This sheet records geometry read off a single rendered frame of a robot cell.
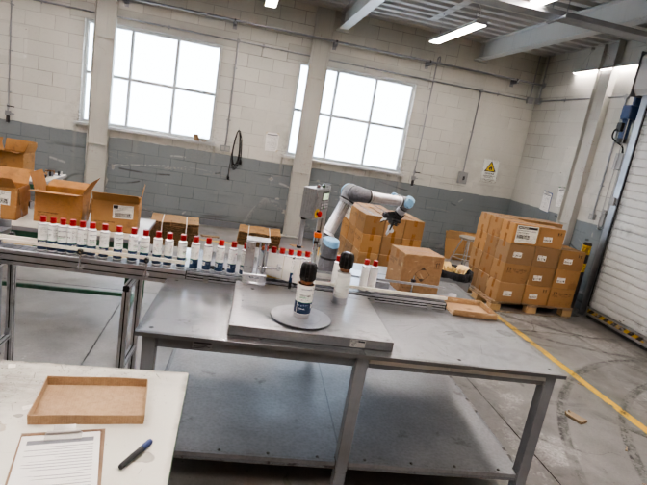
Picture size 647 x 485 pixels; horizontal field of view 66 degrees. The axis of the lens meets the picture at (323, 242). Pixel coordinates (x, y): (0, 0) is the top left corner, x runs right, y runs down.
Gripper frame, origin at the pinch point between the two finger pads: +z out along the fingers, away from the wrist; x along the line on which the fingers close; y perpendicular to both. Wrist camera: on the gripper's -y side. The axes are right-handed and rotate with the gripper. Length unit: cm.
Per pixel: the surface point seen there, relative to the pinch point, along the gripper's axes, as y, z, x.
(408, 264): -21, -23, -60
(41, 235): -229, 53, -23
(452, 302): 12, -19, -84
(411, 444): -41, 13, -166
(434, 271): -1, -26, -65
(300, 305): -122, -24, -110
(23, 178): -239, 127, 102
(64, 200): -210, 111, 70
